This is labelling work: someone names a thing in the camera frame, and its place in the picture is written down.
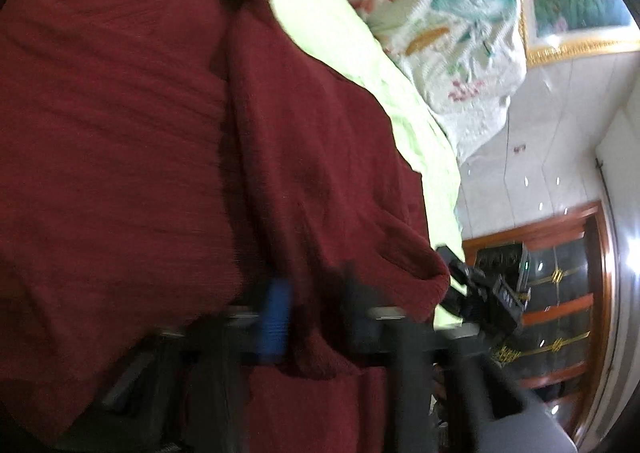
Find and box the wooden glass door cabinet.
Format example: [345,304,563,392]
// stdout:
[463,200,615,443]

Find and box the gold framed landscape painting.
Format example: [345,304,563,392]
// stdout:
[520,0,639,68]

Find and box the dark red knit hooded sweater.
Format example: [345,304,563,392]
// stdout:
[1,0,447,452]

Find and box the white floral lotus quilt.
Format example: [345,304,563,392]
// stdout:
[347,0,526,161]

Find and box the light green bed sheet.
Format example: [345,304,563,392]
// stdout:
[19,0,464,329]

